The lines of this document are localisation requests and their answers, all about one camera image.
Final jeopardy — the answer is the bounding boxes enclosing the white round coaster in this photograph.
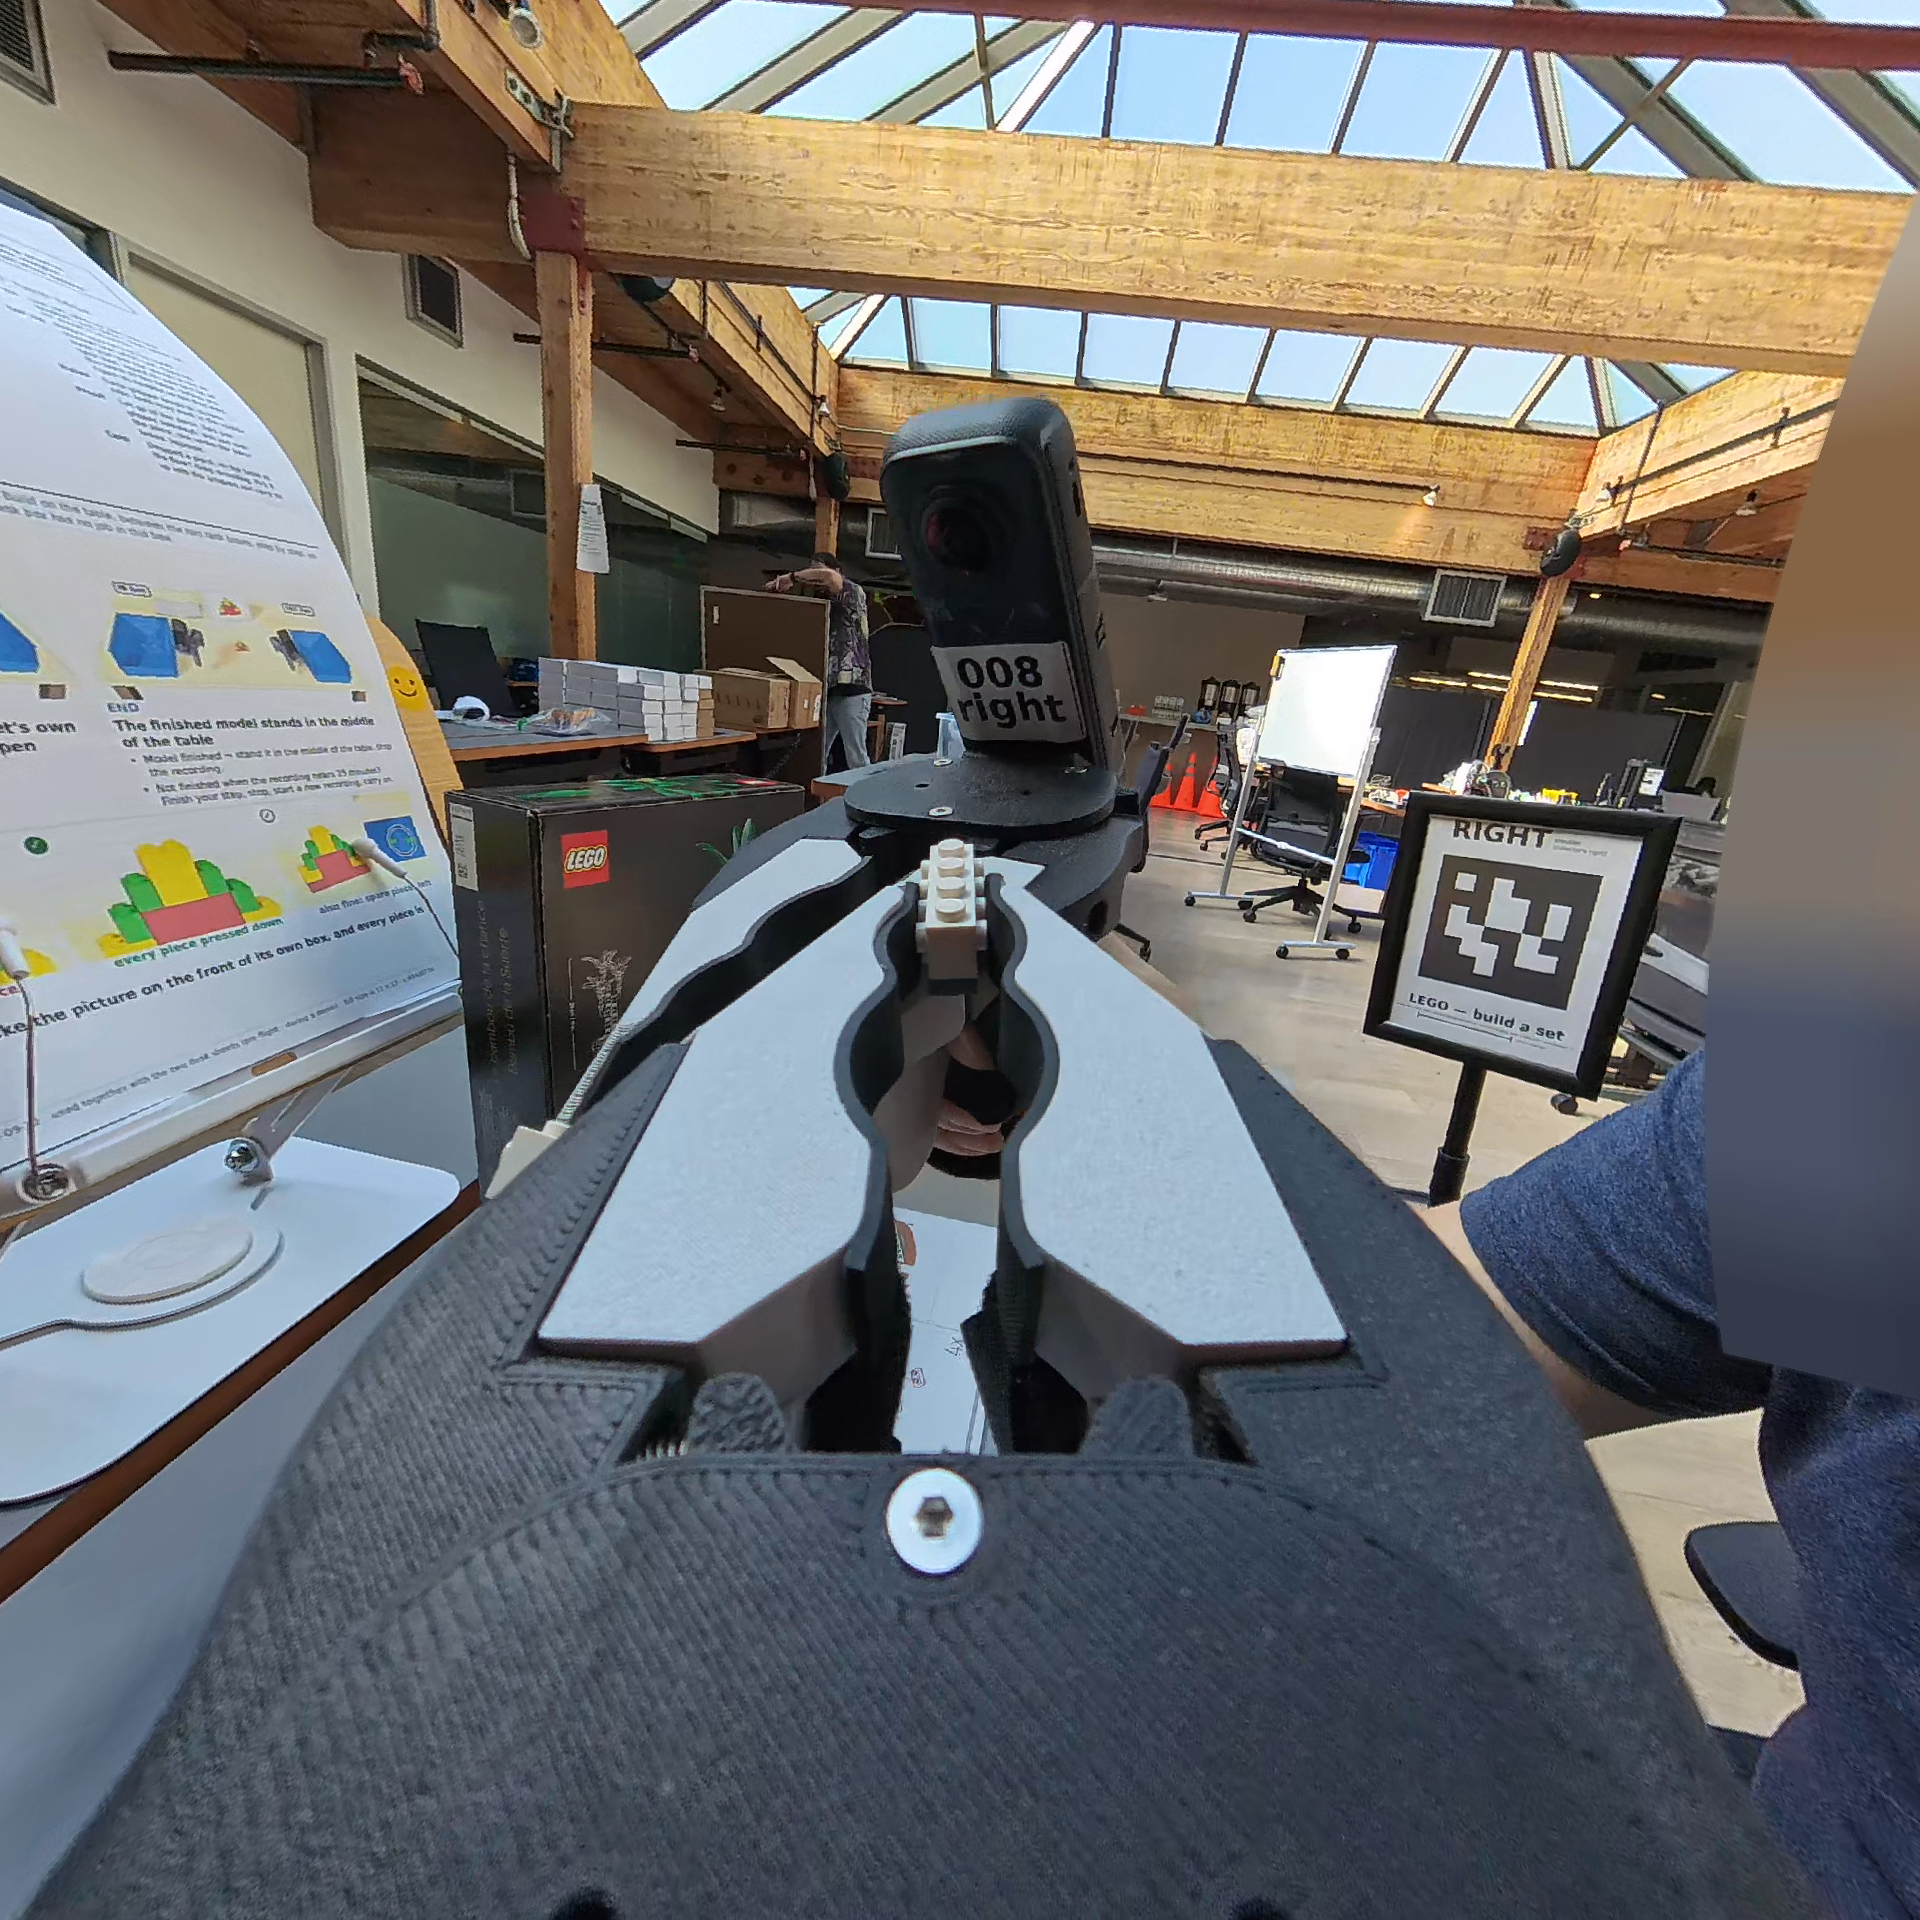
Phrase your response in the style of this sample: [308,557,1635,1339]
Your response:
[81,1212,258,1308]

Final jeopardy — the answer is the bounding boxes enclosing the wooden smiley board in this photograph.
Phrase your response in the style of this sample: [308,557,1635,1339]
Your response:
[366,605,452,842]

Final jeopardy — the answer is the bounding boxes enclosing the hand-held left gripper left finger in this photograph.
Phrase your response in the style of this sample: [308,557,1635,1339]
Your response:
[534,875,930,1454]

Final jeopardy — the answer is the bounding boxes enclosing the grey white lego strip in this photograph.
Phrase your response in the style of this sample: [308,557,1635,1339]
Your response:
[918,840,996,989]

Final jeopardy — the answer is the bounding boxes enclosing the black framed marker sign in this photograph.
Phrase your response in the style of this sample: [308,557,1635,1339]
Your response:
[1361,789,1682,1209]

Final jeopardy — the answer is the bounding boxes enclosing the white instruction poster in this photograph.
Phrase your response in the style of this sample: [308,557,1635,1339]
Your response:
[0,193,468,1188]

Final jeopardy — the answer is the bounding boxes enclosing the black stool seat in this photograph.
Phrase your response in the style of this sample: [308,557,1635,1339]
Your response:
[1684,1518,1802,1670]

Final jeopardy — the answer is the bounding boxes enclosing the black mesh chair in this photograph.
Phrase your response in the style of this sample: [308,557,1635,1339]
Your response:
[413,617,519,720]

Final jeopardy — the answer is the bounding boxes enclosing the cardboard box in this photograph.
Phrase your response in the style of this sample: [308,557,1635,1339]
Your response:
[704,656,823,731]

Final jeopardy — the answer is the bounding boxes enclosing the black office chair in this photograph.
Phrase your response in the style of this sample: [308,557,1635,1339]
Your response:
[1242,756,1368,924]

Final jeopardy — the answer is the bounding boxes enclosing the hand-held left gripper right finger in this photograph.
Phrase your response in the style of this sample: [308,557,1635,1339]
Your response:
[956,875,1350,1454]

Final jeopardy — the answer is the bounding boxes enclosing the white poster stand base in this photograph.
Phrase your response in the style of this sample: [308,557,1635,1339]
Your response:
[0,1131,460,1509]

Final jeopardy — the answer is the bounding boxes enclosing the operator in blue clothing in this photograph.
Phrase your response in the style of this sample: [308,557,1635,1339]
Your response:
[1462,1050,1920,1920]

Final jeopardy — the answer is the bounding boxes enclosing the black lego box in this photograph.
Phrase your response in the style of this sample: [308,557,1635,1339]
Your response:
[443,774,812,1194]

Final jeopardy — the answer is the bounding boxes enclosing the stack of white boxes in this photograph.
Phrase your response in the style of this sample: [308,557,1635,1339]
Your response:
[536,656,715,740]

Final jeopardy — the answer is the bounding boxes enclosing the wooden table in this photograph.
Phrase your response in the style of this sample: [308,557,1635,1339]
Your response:
[443,724,759,789]

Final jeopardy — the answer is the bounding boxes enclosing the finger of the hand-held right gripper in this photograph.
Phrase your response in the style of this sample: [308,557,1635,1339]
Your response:
[596,834,888,1085]

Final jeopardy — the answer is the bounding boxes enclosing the rolling whiteboard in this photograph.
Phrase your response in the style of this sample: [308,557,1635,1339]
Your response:
[1183,643,1399,962]

